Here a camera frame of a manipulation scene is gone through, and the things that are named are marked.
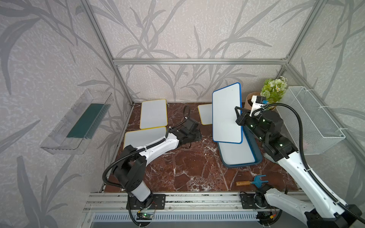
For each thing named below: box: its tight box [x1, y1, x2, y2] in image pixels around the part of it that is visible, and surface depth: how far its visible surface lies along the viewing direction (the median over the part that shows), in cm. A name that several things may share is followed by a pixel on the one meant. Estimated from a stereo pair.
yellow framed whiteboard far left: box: [139, 98, 168, 130], surface depth 114 cm
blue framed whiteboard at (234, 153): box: [217, 126, 257, 165], surface depth 90 cm
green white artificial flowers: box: [259, 76, 288, 105], surface depth 90 cm
